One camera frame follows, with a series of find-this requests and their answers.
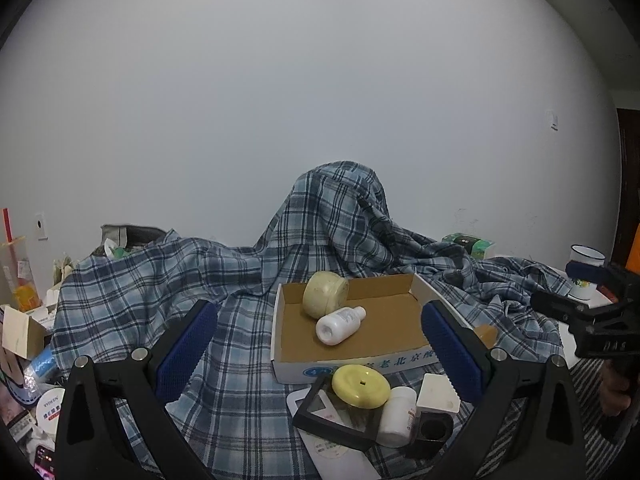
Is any grey striped cloth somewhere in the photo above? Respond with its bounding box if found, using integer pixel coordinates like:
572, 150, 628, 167
475, 357, 621, 480

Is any yellow round lid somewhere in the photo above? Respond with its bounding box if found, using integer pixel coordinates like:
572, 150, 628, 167
332, 365, 391, 409

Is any clear plastic drink cup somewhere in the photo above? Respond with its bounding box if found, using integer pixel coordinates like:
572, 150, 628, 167
0, 235, 41, 312

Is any small tan object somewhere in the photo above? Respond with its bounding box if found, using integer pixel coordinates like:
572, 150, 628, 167
472, 324, 499, 348

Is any green tissue pack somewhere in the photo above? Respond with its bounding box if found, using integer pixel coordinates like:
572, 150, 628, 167
442, 232, 496, 260

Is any blue crumpled plastic wrapper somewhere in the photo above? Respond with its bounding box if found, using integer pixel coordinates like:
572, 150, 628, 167
22, 347, 56, 391

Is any white enamel mug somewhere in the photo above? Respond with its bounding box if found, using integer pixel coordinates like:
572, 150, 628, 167
567, 244, 607, 301

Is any small white plastic bottle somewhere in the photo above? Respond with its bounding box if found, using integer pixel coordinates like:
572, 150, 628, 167
315, 306, 367, 346

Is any cream round jar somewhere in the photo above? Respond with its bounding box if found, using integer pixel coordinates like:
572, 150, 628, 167
302, 271, 350, 320

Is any blue plaid cloth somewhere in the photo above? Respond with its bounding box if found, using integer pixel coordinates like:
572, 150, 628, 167
52, 161, 573, 480

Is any white remote control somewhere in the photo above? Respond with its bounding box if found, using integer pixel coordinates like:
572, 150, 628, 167
286, 389, 381, 480

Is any dark wooden door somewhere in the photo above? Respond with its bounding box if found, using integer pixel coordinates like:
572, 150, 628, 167
616, 107, 640, 263

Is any shallow cardboard box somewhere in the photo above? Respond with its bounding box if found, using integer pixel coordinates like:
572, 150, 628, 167
271, 272, 483, 385

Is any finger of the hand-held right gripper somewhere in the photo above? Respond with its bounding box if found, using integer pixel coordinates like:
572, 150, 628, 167
566, 259, 612, 286
529, 290, 598, 323

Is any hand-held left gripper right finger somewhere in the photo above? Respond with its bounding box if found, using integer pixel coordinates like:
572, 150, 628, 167
421, 301, 587, 480

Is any white pill bottle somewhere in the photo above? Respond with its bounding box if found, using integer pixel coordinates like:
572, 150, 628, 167
376, 386, 417, 448

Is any person's right hand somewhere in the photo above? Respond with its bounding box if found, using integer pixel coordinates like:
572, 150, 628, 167
598, 360, 632, 418

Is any grey fabric bag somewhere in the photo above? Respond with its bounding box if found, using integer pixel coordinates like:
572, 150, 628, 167
101, 224, 168, 257

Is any white power adapter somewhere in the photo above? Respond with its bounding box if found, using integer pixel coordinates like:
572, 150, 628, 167
416, 373, 461, 413

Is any square display case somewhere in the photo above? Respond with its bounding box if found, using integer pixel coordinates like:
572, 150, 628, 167
292, 374, 388, 453

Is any black cube adapter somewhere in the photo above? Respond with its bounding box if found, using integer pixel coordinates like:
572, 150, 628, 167
405, 409, 455, 459

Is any white round container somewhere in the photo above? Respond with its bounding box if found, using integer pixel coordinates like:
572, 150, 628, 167
36, 389, 68, 436

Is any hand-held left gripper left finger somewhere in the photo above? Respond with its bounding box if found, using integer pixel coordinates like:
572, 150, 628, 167
54, 299, 219, 480

